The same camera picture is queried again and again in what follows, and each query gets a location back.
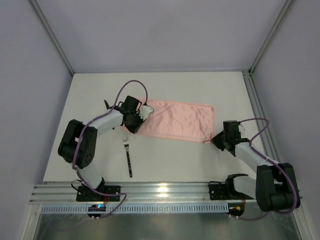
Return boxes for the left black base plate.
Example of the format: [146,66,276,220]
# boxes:
[76,185,121,202]

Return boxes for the right side aluminium rail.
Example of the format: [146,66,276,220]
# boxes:
[242,70,281,162]

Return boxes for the right controller board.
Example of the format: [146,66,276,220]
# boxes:
[227,203,245,218]

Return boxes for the aluminium front rail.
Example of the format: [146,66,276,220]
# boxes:
[29,182,244,204]

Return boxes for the right corner frame post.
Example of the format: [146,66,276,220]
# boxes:
[248,0,296,75]

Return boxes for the controller board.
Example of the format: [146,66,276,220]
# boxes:
[87,204,106,219]
[227,203,245,218]

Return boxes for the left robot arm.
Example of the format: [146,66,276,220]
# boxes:
[58,95,154,196]

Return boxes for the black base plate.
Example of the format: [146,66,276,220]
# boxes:
[76,185,121,202]
[208,180,253,201]

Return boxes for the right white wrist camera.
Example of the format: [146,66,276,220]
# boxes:
[239,123,246,137]

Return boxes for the left controller board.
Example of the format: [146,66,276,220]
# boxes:
[87,204,106,219]

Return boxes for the silver fork black handle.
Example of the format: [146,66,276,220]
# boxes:
[123,136,133,178]

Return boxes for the pink satin napkin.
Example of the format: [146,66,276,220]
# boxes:
[137,99,214,144]

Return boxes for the black knife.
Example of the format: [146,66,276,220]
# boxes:
[103,99,116,131]

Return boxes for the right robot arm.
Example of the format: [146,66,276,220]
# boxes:
[208,120,301,214]

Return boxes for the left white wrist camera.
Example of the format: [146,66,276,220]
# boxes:
[139,105,154,121]

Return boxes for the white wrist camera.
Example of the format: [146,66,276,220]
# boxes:
[239,123,246,137]
[139,105,154,121]

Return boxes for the corner frame post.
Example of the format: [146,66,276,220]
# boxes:
[27,0,75,77]
[248,0,296,75]

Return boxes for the grey slotted cable duct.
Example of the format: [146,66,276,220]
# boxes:
[40,202,228,214]

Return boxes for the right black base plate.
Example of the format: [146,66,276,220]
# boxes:
[208,180,253,201]

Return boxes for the left corner frame post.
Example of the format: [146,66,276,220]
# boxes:
[27,0,75,77]

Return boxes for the aluminium rail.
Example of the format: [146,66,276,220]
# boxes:
[29,182,244,204]
[242,70,281,162]

